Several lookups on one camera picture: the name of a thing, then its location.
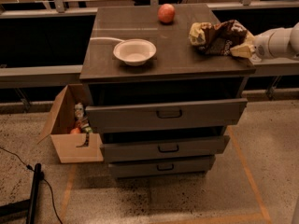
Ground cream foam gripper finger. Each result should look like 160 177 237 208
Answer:
230 44 254 58
244 31 255 44

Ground grey drawer cabinet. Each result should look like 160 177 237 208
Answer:
79 3 257 179

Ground open cardboard box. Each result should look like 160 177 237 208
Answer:
38 84 104 163

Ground grey metal rail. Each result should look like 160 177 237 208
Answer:
0 65 82 89

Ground clear sanitizer pump bottle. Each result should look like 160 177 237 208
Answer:
250 54 262 63

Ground white bottle in box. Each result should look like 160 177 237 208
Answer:
74 103 84 120

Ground grey drawer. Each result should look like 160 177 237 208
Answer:
86 98 248 133
100 135 230 162
108 155 216 178

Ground black floor cable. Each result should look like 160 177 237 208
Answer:
0 146 64 224

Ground red apple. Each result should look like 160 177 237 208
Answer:
158 4 175 23

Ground green packet in box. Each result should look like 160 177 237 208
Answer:
81 124 93 133

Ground top grey drawer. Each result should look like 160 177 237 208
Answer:
86 98 248 133

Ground brown chip bag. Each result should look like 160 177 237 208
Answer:
189 20 248 57

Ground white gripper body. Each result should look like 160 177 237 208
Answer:
253 28 293 59

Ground red fruit in box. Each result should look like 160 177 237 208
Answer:
70 128 81 134

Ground black stand leg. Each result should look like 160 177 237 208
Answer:
0 163 44 224

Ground white paper bowl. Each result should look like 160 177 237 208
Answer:
113 39 157 66

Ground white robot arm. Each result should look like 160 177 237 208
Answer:
230 22 299 60

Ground middle grey drawer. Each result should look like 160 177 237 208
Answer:
100 135 230 162

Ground bottom grey drawer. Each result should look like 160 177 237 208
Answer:
108 155 216 178

